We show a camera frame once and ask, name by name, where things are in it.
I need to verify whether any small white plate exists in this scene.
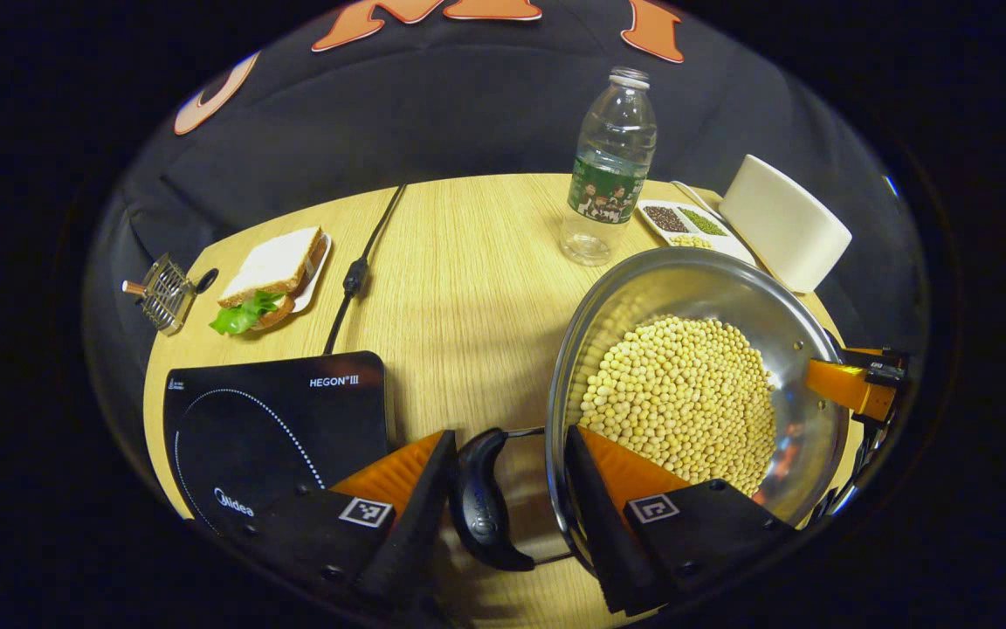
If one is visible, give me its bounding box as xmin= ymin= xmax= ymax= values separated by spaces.
xmin=289 ymin=232 xmax=334 ymax=314

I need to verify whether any black backdrop cloth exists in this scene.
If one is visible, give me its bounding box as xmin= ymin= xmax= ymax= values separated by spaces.
xmin=84 ymin=0 xmax=932 ymax=490

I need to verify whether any pile of soybeans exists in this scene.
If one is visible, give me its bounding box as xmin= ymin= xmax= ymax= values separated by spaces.
xmin=577 ymin=314 xmax=779 ymax=499

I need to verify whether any black power cable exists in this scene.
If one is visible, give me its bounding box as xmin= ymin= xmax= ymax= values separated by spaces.
xmin=322 ymin=183 xmax=408 ymax=355

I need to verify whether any black induction cooktop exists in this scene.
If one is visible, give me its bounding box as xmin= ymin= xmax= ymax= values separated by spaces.
xmin=162 ymin=351 xmax=392 ymax=536

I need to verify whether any wire mesh basket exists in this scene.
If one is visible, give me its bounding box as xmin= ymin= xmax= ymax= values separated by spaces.
xmin=121 ymin=253 xmax=200 ymax=337

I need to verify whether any pile of green beans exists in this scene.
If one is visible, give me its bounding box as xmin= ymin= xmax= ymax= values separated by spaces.
xmin=680 ymin=207 xmax=728 ymax=238

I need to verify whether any steel pot with black handle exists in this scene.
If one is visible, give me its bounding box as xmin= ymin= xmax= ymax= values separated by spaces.
xmin=449 ymin=246 xmax=853 ymax=595

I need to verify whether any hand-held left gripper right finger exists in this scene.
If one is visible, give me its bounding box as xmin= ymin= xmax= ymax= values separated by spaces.
xmin=562 ymin=425 xmax=796 ymax=617

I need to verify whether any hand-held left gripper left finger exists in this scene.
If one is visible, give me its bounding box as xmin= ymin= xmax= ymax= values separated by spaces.
xmin=232 ymin=428 xmax=458 ymax=612

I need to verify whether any pile of dark beans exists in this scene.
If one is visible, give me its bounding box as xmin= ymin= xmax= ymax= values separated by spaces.
xmin=645 ymin=205 xmax=689 ymax=234

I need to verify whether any sandwich with lettuce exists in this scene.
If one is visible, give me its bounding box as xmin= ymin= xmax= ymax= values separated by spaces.
xmin=209 ymin=225 xmax=329 ymax=337

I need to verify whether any clear plastic water bottle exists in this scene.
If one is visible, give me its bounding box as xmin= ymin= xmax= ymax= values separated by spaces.
xmin=558 ymin=67 xmax=658 ymax=267

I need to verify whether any white rounded container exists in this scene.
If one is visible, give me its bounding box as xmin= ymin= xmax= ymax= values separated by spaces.
xmin=719 ymin=155 xmax=853 ymax=294

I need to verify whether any white divided dish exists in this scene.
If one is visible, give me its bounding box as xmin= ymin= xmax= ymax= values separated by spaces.
xmin=636 ymin=181 xmax=757 ymax=263

